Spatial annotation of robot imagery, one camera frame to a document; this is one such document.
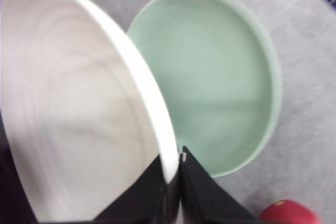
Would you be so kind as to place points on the light green plate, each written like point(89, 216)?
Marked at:
point(220, 75)

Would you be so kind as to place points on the red yellow pomegranate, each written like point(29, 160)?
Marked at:
point(288, 212)

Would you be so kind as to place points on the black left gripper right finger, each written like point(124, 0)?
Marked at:
point(204, 199)

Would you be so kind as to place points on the white plate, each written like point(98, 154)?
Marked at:
point(82, 113)

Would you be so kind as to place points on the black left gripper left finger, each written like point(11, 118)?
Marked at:
point(149, 199)

